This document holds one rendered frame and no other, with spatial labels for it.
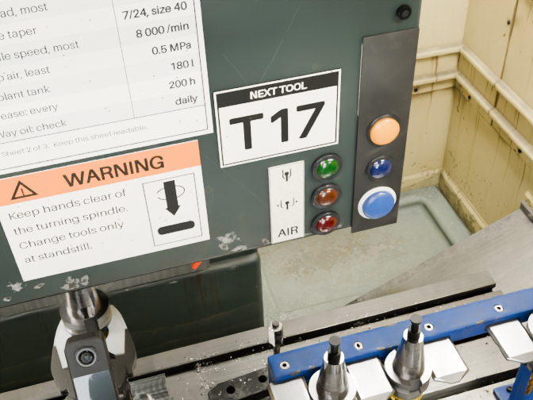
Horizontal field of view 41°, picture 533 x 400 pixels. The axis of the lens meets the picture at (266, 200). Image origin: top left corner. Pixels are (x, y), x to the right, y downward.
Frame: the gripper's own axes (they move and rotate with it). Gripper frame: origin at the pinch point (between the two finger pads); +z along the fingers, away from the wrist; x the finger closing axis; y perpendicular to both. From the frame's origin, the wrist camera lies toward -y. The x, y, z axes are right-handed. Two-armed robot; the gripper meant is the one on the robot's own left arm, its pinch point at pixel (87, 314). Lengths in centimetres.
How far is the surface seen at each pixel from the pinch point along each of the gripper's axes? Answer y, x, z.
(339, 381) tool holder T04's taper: 4.9, 29.4, -16.7
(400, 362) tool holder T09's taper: 6.1, 38.5, -15.6
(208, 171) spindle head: -38.5, 14.8, -22.3
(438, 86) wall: 34, 95, 80
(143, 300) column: 48, 7, 43
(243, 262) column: 44, 30, 43
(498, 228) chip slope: 49, 93, 39
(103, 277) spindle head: -29.5, 4.9, -22.3
